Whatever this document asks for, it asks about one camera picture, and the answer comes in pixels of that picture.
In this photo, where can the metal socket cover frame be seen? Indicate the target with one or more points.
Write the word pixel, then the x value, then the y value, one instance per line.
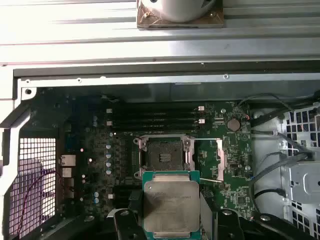
pixel 220 147

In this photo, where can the silver coin cell battery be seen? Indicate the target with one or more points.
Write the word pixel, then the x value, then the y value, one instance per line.
pixel 233 124

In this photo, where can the brown square base plate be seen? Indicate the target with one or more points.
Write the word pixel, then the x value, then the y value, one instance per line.
pixel 180 24

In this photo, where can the black RAM slot white latches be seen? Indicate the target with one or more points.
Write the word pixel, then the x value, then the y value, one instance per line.
pixel 155 110
pixel 120 197
pixel 155 121

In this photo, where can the silver green CPU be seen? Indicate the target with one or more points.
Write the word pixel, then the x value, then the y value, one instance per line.
pixel 171 200

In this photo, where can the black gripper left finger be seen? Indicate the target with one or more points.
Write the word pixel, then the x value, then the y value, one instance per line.
pixel 125 227

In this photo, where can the green motherboard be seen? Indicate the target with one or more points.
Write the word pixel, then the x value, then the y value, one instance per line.
pixel 235 150

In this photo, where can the black grey open PC case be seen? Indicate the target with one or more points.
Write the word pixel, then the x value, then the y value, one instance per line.
pixel 160 91

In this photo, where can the silver metal disk bay cage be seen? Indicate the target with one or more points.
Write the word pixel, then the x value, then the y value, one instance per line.
pixel 297 175

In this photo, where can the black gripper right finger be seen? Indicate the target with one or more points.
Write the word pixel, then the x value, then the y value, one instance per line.
pixel 230 225

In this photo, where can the CPU socket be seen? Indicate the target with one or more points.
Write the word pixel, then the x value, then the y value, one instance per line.
pixel 165 150

